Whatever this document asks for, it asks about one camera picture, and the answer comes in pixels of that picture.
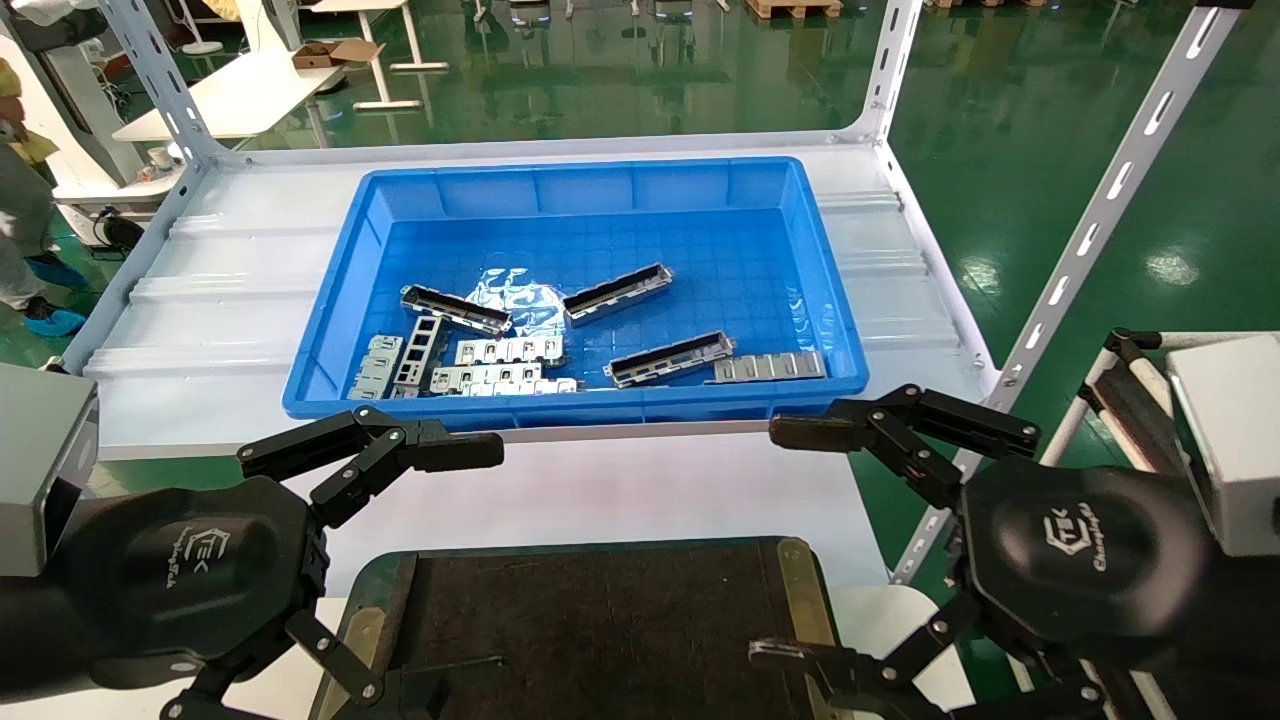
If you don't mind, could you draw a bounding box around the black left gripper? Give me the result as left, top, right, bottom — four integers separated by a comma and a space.
60, 404, 505, 720

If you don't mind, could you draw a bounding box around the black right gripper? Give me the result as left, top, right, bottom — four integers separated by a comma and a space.
750, 384, 1216, 720

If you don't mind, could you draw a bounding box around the silver channel bracket with slots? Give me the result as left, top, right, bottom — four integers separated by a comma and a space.
563, 263, 673, 328
603, 331, 737, 389

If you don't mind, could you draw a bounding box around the black container tray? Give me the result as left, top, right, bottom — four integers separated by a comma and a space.
310, 537, 851, 720

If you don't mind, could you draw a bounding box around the flat silver slotted metal plate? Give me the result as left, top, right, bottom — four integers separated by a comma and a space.
455, 335, 567, 367
465, 377, 581, 398
430, 362, 544, 395
348, 335, 404, 401

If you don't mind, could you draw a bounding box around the flat grey slotted metal plate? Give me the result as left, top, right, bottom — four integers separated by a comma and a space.
706, 351, 828, 385

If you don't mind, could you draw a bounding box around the white metal shelf rack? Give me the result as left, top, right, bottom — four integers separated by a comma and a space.
62, 0, 1256, 586

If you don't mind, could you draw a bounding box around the clear crumpled plastic bag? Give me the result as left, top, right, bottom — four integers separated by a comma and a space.
468, 266, 579, 337

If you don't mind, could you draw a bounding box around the blue shoe cover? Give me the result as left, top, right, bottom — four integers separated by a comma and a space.
22, 305, 89, 338
25, 255, 89, 293

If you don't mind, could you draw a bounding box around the blue plastic bin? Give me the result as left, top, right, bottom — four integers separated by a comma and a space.
282, 156, 869, 437

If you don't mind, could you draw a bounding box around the white table with T legs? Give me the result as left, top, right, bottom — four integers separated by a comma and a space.
300, 0, 451, 111

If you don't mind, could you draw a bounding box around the white rectangular work table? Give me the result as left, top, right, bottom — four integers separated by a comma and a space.
112, 48, 346, 146

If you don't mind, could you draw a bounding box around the person in grey clothes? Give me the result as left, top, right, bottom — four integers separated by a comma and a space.
0, 58, 63, 313

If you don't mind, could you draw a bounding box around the open brown cardboard box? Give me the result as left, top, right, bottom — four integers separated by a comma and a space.
292, 40, 386, 71

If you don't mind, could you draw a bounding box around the white floor machine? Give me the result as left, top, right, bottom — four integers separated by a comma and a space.
0, 0, 186, 216

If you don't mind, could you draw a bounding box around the wooden pallet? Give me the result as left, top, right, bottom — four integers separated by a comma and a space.
745, 0, 843, 19

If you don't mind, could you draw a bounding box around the dark metal frame with windows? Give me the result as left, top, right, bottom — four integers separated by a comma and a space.
390, 315, 449, 393

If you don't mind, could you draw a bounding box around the dark metal channel bracket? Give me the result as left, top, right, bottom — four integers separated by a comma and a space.
400, 285, 514, 338

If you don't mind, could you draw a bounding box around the white tube frame black padding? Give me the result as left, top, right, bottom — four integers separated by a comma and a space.
1040, 327, 1191, 476

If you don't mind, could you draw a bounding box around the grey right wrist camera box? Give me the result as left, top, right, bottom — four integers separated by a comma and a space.
1165, 333, 1280, 557

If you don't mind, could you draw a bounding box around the black cable coil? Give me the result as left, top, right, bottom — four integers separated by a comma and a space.
95, 208, 147, 251

